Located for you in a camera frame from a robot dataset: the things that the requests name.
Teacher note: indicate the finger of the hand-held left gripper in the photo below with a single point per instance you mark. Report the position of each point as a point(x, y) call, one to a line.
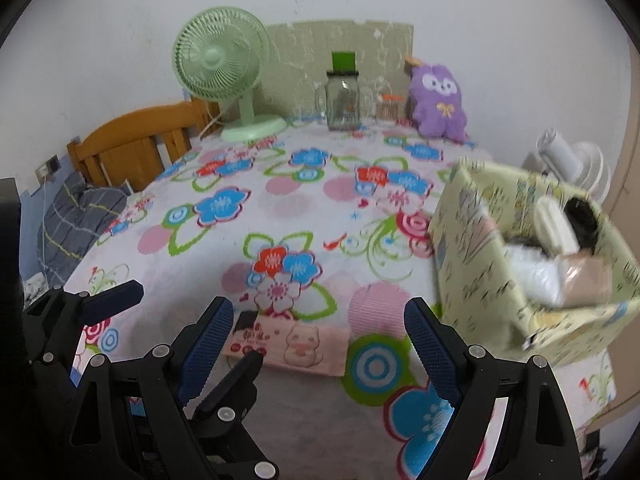
point(112, 300)
point(230, 390)

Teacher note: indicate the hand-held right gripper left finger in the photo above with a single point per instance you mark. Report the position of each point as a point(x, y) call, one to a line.
point(207, 345)

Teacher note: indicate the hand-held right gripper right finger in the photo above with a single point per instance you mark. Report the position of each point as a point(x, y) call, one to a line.
point(432, 350)

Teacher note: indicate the pink tissue packet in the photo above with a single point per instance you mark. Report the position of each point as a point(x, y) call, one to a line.
point(300, 345)

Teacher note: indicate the yellow printed box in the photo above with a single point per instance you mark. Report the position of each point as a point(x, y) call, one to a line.
point(475, 270)

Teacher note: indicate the brown packet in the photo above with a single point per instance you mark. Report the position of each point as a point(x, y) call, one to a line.
point(587, 280)

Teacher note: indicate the cream cloth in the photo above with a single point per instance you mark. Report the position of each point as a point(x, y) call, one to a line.
point(552, 225)

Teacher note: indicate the black cloth bundle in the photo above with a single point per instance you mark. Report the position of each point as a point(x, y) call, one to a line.
point(582, 225)

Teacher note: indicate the grey plaid pillow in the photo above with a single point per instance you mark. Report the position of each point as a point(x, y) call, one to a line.
point(75, 220)

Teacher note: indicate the floral tablecloth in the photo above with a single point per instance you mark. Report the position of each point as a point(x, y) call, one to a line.
point(310, 200)

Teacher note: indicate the purple plush bunny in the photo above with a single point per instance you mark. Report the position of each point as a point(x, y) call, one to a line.
point(440, 110)

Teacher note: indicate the small glass jar orange lid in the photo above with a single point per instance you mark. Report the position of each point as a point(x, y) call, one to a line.
point(390, 112)

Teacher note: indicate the white standing fan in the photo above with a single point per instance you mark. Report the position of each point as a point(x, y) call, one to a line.
point(590, 160)

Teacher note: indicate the glass mug with green lid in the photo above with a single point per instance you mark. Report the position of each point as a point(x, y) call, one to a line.
point(345, 105)

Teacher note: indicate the green desk fan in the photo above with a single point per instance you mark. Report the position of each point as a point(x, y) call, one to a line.
point(215, 55)

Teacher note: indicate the beige door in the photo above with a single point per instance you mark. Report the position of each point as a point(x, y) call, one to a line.
point(632, 160)

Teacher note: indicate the green printed board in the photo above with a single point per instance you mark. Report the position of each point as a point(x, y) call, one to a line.
point(300, 55)

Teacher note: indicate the wall socket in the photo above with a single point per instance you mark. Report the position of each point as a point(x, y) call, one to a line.
point(49, 166)

